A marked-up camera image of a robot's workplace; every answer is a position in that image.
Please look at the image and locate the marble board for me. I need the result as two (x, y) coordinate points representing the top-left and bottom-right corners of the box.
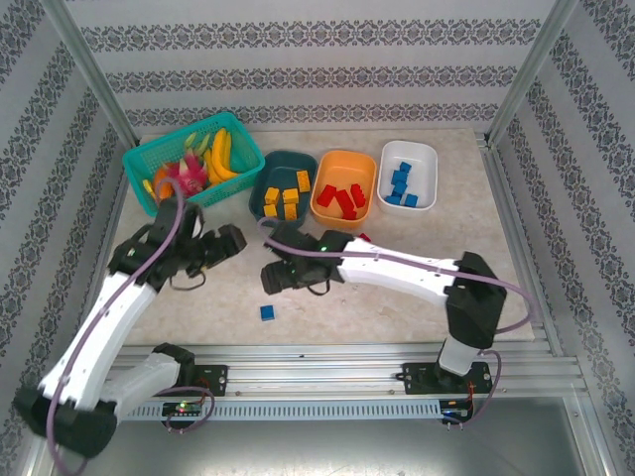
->
(96, 128), (542, 346)

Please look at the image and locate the pink toy dragon fruit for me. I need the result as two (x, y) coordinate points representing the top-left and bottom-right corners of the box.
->
(166, 152), (209, 195)

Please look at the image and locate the yellow toy banana bunch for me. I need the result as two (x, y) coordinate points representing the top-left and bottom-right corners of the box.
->
(204, 127), (240, 187)

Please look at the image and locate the teal plastic mesh basket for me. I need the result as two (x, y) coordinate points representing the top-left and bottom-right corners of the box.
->
(122, 111), (266, 218)

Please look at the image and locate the dark teal plastic container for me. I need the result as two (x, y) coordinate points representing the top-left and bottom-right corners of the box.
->
(249, 150), (318, 229)

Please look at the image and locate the orange plastic container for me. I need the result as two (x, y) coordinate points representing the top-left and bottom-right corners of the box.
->
(310, 150), (378, 230)

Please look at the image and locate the black mounting plate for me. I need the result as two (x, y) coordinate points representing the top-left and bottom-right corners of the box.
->
(190, 365), (229, 398)
(401, 361), (493, 397)

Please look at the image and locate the white plastic container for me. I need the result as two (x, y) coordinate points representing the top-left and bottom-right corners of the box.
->
(376, 140), (440, 213)

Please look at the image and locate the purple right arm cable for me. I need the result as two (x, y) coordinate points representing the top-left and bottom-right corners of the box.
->
(256, 216), (540, 430)

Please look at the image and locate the aluminium side rail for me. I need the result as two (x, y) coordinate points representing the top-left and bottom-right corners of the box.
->
(478, 131), (565, 356)
(47, 143), (140, 398)

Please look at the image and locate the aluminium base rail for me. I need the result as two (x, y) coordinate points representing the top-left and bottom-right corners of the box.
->
(116, 344), (584, 398)

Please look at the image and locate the slotted metal cable duct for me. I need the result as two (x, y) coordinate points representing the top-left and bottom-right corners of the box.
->
(118, 398), (443, 422)

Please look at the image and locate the purple circuit board cable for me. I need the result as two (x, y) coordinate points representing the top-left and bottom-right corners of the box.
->
(163, 386), (215, 436)

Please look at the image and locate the aluminium frame post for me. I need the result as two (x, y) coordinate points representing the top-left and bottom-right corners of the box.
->
(42, 0), (143, 146)
(484, 0), (580, 146)

